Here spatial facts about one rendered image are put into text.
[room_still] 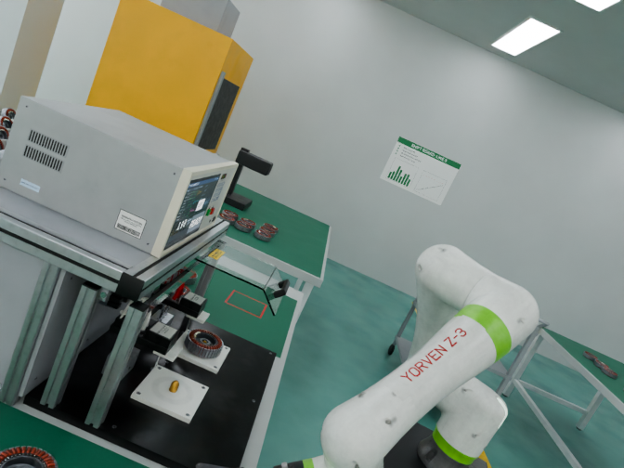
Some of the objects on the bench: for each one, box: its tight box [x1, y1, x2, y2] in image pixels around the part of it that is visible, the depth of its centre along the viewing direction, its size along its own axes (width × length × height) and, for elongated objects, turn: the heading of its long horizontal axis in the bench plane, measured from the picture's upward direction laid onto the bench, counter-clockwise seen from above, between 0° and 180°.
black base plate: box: [23, 304, 277, 468], centre depth 129 cm, size 47×64×2 cm
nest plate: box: [175, 330, 230, 374], centre depth 140 cm, size 15×15×1 cm
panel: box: [18, 268, 154, 397], centre depth 125 cm, size 1×66×30 cm, turn 114°
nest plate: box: [130, 364, 209, 423], centre depth 116 cm, size 15×15×1 cm
